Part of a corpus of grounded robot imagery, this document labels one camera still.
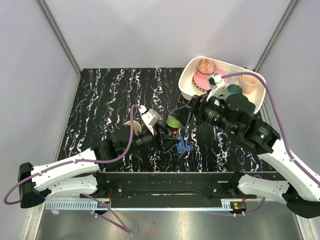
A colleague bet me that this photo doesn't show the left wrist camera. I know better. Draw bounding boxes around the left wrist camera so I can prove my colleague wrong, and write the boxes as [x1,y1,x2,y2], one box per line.
[141,109,160,136]

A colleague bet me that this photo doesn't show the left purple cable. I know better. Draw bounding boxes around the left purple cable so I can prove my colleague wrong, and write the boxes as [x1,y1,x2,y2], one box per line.
[3,104,147,233]

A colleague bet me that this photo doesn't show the cream floral mug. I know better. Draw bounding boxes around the cream floral mug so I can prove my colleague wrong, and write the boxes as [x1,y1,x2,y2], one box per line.
[123,120,142,135]

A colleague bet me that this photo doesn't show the white serving tray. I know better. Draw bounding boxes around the white serving tray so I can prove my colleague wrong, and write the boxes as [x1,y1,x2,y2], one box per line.
[178,56,266,114]

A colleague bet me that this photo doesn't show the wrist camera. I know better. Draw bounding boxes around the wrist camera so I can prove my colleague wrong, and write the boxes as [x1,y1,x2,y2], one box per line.
[141,109,160,136]
[206,73,226,101]

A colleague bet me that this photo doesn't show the purple cable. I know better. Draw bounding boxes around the purple cable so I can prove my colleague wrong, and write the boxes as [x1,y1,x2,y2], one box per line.
[3,104,147,233]
[199,72,320,217]

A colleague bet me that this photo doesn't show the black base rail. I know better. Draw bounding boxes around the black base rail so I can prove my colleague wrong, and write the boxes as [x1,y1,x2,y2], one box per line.
[90,172,248,199]

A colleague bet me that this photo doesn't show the black marble mat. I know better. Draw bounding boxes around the black marble mat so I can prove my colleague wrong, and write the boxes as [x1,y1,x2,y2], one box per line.
[57,67,273,173]

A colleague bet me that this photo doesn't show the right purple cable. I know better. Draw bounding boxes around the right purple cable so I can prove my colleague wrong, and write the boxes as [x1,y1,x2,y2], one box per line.
[199,72,320,217]

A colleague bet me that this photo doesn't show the cream striped plate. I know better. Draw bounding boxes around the cream striped plate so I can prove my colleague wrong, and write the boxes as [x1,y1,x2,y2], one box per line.
[191,77,208,95]

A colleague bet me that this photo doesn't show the clear glass cup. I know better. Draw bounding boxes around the clear glass cup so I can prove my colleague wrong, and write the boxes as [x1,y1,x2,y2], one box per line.
[227,66,243,85]

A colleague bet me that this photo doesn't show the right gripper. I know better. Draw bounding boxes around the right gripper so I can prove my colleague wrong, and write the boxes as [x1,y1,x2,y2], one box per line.
[169,89,240,136]

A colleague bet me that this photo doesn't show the blue pill organizer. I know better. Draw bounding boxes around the blue pill organizer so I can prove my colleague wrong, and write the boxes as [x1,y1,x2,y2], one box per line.
[176,136,194,154]

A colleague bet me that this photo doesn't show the green pill bottle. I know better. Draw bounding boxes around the green pill bottle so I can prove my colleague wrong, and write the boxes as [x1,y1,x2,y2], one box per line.
[169,115,181,138]

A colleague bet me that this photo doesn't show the teal ceramic mug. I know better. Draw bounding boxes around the teal ceramic mug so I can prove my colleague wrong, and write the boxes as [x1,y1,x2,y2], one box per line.
[219,84,243,100]

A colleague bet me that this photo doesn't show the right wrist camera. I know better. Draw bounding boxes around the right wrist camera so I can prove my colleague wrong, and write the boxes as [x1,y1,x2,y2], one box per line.
[206,73,226,101]

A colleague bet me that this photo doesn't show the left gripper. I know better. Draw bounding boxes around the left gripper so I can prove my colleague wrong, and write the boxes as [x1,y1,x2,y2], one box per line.
[122,123,181,157]

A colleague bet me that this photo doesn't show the slotted cable duct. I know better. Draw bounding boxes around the slotted cable duct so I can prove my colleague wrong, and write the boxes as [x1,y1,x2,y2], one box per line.
[45,195,239,211]

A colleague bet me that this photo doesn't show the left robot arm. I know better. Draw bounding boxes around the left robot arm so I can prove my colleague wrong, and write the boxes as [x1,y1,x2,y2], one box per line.
[18,113,181,209]

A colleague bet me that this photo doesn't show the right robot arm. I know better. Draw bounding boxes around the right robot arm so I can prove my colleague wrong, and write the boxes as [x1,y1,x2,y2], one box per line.
[170,94,320,219]

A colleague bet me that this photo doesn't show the pink mug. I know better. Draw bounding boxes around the pink mug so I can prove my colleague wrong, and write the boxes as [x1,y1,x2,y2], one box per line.
[241,74,258,94]

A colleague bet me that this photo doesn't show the patterned small bowl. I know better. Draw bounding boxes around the patterned small bowl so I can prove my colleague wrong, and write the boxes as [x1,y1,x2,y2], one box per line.
[196,58,217,76]

